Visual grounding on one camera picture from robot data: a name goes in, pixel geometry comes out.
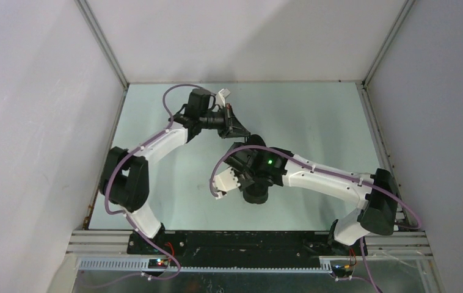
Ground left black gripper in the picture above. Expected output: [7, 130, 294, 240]
[199, 103, 249, 139]

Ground black sneaker shoe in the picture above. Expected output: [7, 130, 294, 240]
[242, 148, 274, 204]

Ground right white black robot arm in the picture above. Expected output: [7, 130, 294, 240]
[210, 143, 398, 255]

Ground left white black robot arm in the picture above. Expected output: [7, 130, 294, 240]
[98, 84, 250, 255]

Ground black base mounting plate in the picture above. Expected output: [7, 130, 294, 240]
[126, 230, 363, 269]

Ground right circuit board with leds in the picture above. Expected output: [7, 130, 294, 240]
[331, 265, 355, 280]

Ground circuit board with leds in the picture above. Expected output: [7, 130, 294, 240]
[331, 265, 355, 280]
[147, 258, 170, 269]

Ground left circuit board with leds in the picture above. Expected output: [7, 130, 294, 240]
[147, 258, 170, 269]

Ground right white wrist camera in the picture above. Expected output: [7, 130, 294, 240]
[210, 167, 241, 199]

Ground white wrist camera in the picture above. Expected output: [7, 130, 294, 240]
[210, 167, 241, 199]
[216, 89, 231, 107]

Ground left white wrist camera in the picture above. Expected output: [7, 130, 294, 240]
[216, 89, 231, 107]

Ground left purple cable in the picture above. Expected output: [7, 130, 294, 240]
[76, 84, 216, 289]

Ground slotted grey cable duct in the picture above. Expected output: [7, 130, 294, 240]
[78, 257, 332, 273]

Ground aluminium front rail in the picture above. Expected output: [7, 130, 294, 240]
[66, 230, 433, 259]

